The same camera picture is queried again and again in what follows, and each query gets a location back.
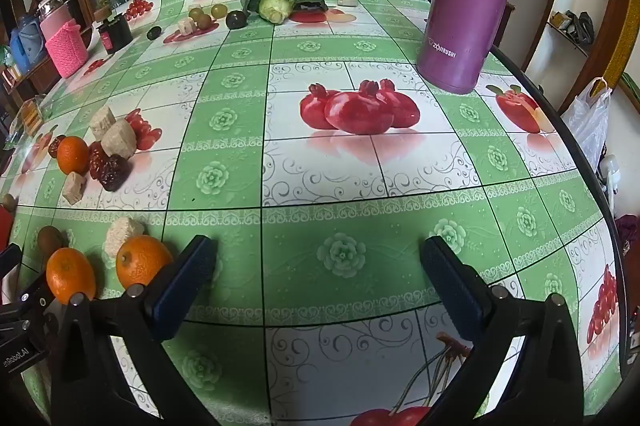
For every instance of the black flat object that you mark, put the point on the black flat object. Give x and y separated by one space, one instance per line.
310 5

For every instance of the blue plastic jug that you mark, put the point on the blue plastic jug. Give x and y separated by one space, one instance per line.
22 46

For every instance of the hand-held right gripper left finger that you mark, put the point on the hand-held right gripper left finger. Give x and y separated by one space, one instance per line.
185 291

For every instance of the dark shoes on shelf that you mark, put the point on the dark shoes on shelf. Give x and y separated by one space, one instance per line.
577 26

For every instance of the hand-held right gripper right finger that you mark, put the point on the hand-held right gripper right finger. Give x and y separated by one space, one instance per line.
450 291

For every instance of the round white cake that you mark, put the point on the round white cake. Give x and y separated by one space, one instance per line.
122 233

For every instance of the dark plum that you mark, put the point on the dark plum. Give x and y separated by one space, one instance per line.
235 20

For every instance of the dark wooden sideboard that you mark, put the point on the dark wooden sideboard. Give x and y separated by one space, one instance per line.
35 78

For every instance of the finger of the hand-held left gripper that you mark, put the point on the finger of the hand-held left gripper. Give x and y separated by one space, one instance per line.
10 258
34 293

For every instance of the purple thermos bottle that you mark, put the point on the purple thermos bottle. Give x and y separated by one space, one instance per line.
470 6

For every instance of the round beige cake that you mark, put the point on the round beige cake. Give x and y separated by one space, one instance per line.
120 140

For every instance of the clear pack of orange crackers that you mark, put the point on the clear pack of orange crackers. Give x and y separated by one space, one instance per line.
31 116

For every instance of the bottle with pink knitted sleeve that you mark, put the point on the bottle with pink knitted sleeve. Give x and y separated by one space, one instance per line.
65 46

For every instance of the green fruit print tablecloth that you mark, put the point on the green fruit print tablecloth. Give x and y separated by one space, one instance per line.
225 186

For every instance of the orange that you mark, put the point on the orange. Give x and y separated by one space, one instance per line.
70 278
144 262
72 154

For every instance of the small dark fruit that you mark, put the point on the small dark fruit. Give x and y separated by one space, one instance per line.
154 32

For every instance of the white plastic bag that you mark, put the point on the white plastic bag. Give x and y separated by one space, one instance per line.
592 121

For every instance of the green grape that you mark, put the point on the green grape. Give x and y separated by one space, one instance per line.
218 10
196 12

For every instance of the black jar with red label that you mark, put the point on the black jar with red label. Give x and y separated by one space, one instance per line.
114 33

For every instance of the tall white cake piece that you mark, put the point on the tall white cake piece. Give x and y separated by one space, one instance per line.
102 121

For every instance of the small beige cake piece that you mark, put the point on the small beige cake piece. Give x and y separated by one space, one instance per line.
74 187

